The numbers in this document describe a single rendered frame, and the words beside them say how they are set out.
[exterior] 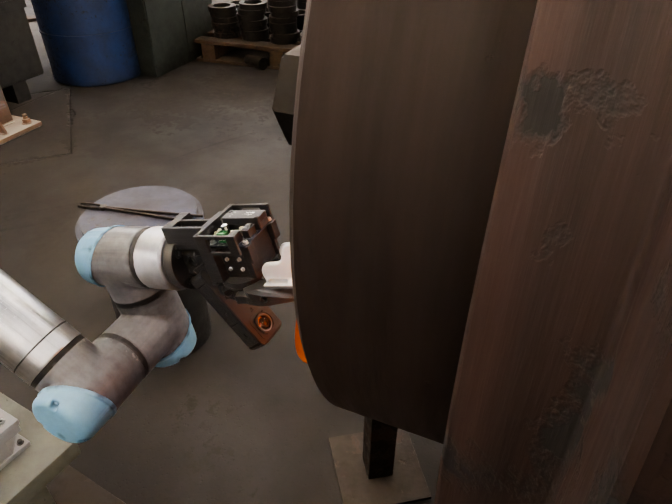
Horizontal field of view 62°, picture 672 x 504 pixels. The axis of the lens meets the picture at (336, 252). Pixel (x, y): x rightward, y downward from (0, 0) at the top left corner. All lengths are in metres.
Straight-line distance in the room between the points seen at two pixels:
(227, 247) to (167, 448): 0.99
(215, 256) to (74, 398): 0.22
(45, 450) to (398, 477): 0.75
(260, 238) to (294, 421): 0.96
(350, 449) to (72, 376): 0.89
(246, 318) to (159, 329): 0.14
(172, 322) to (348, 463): 0.78
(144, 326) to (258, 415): 0.84
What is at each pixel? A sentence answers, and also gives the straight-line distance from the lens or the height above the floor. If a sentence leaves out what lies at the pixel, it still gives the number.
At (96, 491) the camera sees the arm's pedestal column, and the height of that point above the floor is 0.02.
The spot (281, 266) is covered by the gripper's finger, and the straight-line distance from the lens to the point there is 0.56.
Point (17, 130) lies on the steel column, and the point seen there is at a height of 0.03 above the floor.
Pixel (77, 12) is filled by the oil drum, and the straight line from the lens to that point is 3.76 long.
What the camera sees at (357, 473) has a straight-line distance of 1.41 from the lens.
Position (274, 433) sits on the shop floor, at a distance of 1.49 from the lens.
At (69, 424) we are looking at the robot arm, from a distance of 0.68.
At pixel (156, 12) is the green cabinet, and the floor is 0.38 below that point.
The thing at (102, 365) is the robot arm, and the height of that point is 0.73.
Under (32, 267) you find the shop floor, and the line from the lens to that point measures 2.23.
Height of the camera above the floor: 1.20
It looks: 36 degrees down
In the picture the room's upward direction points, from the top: straight up
